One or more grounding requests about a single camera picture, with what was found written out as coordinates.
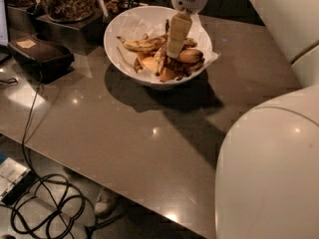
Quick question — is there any glass jar of nuts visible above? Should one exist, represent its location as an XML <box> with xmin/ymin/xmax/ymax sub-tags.
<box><xmin>41</xmin><ymin>0</ymin><xmax>95</xmax><ymax>23</ymax></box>

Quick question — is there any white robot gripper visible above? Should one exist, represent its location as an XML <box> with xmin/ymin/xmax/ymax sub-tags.
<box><xmin>166</xmin><ymin>0</ymin><xmax>208</xmax><ymax>58</ymax></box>

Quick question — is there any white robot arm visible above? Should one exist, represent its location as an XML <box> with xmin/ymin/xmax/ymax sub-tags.
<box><xmin>204</xmin><ymin>0</ymin><xmax>319</xmax><ymax>239</ymax></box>

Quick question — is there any white paper bowl liner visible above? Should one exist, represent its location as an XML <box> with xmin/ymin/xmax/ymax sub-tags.
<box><xmin>115</xmin><ymin>5</ymin><xmax>221</xmax><ymax>85</ymax></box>

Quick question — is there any yellow banana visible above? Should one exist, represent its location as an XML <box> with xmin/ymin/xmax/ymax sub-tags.
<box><xmin>176</xmin><ymin>49</ymin><xmax>203</xmax><ymax>64</ymax></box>
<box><xmin>135</xmin><ymin>53</ymin><xmax>176</xmax><ymax>82</ymax></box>

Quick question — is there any yellow banana at right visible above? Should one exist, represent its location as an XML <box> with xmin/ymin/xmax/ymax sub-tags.
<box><xmin>176</xmin><ymin>49</ymin><xmax>203</xmax><ymax>64</ymax></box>

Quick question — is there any black card terminal device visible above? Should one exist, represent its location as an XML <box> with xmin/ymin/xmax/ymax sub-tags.
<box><xmin>8</xmin><ymin>33</ymin><xmax>75</xmax><ymax>84</ymax></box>

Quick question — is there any black power cable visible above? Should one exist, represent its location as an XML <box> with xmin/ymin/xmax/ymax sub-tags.
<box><xmin>9</xmin><ymin>71</ymin><xmax>101</xmax><ymax>239</ymax></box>

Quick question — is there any white ceramic bowl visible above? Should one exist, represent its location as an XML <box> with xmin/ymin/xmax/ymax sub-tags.
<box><xmin>103</xmin><ymin>5</ymin><xmax>213</xmax><ymax>92</ymax></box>

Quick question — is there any white shoe under table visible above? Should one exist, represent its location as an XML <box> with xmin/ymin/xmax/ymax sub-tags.
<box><xmin>94</xmin><ymin>187</ymin><xmax>118</xmax><ymax>217</ymax></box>

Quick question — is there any yellow banana at bottom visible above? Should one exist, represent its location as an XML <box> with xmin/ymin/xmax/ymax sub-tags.
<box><xmin>135</xmin><ymin>53</ymin><xmax>176</xmax><ymax>82</ymax></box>

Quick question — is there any spotted banana at left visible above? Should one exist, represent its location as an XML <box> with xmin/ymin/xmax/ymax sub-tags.
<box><xmin>117</xmin><ymin>34</ymin><xmax>167</xmax><ymax>52</ymax></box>

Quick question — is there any spotted banana across top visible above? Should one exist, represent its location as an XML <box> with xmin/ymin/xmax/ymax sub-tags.
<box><xmin>153</xmin><ymin>38</ymin><xmax>197</xmax><ymax>76</ymax></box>

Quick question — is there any dark overripe banana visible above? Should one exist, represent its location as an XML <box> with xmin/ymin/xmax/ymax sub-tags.
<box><xmin>165</xmin><ymin>59</ymin><xmax>204</xmax><ymax>78</ymax></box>

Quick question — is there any laptop screen edge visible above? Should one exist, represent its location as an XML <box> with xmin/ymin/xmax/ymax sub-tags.
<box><xmin>0</xmin><ymin>0</ymin><xmax>13</xmax><ymax>66</ymax></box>

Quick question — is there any grey box on floor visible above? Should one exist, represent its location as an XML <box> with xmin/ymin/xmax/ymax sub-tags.
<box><xmin>0</xmin><ymin>155</ymin><xmax>36</xmax><ymax>205</ymax></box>

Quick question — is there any metal display stand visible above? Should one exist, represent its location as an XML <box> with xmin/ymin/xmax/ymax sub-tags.
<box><xmin>8</xmin><ymin>6</ymin><xmax>105</xmax><ymax>55</ymax></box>

